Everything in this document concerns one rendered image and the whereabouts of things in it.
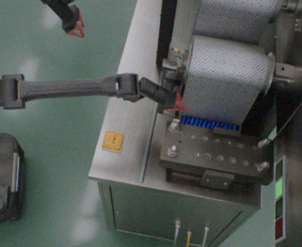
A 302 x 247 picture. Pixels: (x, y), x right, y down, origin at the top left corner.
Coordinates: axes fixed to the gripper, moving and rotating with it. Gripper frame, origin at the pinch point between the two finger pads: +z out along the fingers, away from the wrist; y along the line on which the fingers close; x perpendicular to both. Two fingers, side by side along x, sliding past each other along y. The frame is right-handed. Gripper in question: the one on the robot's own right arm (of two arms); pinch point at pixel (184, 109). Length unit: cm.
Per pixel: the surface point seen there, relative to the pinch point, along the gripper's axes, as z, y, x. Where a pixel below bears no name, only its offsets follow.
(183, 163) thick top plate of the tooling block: 4.2, 19.8, -2.0
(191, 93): -4.3, 0.3, 8.9
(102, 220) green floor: 25, 19, -109
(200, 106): 2.4, 0.2, 5.6
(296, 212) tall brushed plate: 16, 40, 34
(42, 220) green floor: -7, 25, -127
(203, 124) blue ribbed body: 8.3, 3.2, 1.3
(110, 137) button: -15.3, 9.6, -25.5
